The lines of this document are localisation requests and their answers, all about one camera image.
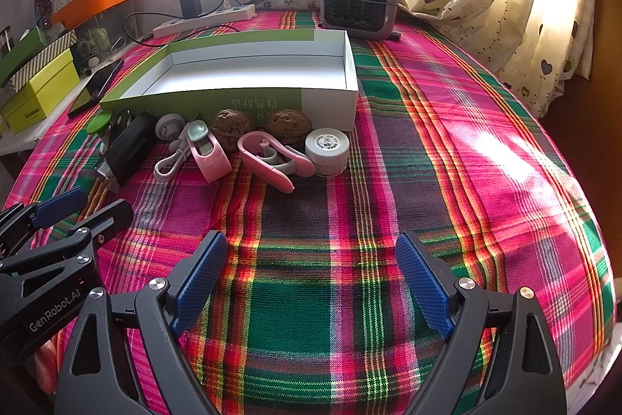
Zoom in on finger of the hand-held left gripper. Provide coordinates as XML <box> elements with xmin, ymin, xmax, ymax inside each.
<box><xmin>0</xmin><ymin>199</ymin><xmax>134</xmax><ymax>280</ymax></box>
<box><xmin>0</xmin><ymin>186</ymin><xmax>89</xmax><ymax>256</ymax></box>

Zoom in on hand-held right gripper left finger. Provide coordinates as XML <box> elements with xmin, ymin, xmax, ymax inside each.
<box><xmin>53</xmin><ymin>230</ymin><xmax>229</xmax><ymax>415</ymax></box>

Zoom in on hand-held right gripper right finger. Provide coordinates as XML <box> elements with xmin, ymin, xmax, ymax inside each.
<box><xmin>395</xmin><ymin>230</ymin><xmax>569</xmax><ymax>415</ymax></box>

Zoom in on black rectangular device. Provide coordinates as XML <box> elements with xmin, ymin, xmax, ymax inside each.
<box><xmin>94</xmin><ymin>111</ymin><xmax>157</xmax><ymax>194</ymax></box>

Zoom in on green mushroom-shaped holder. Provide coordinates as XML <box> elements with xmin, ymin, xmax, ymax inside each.
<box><xmin>86</xmin><ymin>114</ymin><xmax>114</xmax><ymax>135</ymax></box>

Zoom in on black oval disc with holes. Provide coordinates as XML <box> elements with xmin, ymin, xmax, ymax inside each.
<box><xmin>100</xmin><ymin>110</ymin><xmax>133</xmax><ymax>153</ymax></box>

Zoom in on grey round disc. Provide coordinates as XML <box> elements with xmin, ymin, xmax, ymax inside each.
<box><xmin>155</xmin><ymin>114</ymin><xmax>186</xmax><ymax>141</ymax></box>

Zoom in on pink oval case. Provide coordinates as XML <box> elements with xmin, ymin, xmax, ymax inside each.
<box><xmin>191</xmin><ymin>135</ymin><xmax>233</xmax><ymax>183</ymax></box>
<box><xmin>236</xmin><ymin>130</ymin><xmax>316</xmax><ymax>194</ymax></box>

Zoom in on brown walnut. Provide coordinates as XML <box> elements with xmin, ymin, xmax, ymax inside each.
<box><xmin>210</xmin><ymin>109</ymin><xmax>257</xmax><ymax>152</ymax></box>
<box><xmin>266</xmin><ymin>111</ymin><xmax>308</xmax><ymax>138</ymax></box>

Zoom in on small white round cap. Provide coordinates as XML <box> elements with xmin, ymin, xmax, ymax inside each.
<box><xmin>304</xmin><ymin>128</ymin><xmax>351</xmax><ymax>177</ymax></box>

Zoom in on green and white cardboard box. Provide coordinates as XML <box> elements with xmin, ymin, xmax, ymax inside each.
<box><xmin>100</xmin><ymin>29</ymin><xmax>360</xmax><ymax>134</ymax></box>

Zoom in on white side shelf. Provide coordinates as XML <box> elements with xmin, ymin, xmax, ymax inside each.
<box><xmin>0</xmin><ymin>118</ymin><xmax>54</xmax><ymax>159</ymax></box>

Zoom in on yellow-green box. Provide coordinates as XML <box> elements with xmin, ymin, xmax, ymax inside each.
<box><xmin>0</xmin><ymin>49</ymin><xmax>81</xmax><ymax>135</ymax></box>

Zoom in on pink green plaid blanket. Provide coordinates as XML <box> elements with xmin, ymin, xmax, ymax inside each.
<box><xmin>0</xmin><ymin>9</ymin><xmax>614</xmax><ymax>415</ymax></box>

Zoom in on black smartphone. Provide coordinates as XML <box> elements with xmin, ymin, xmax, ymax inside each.
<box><xmin>68</xmin><ymin>58</ymin><xmax>125</xmax><ymax>118</ymax></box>

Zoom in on striped box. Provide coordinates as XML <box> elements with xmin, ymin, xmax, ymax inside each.
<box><xmin>10</xmin><ymin>30</ymin><xmax>79</xmax><ymax>92</ymax></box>

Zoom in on green mug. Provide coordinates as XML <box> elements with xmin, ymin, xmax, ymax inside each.
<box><xmin>78</xmin><ymin>28</ymin><xmax>110</xmax><ymax>61</ymax></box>

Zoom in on white power strip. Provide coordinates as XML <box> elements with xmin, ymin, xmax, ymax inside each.
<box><xmin>153</xmin><ymin>4</ymin><xmax>256</xmax><ymax>39</ymax></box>

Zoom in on wooden cabinet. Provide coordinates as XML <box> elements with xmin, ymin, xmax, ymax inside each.
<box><xmin>539</xmin><ymin>0</ymin><xmax>622</xmax><ymax>280</ymax></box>

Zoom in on cream curtain with hearts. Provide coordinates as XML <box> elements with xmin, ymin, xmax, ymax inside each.
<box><xmin>398</xmin><ymin>0</ymin><xmax>599</xmax><ymax>119</ymax></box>

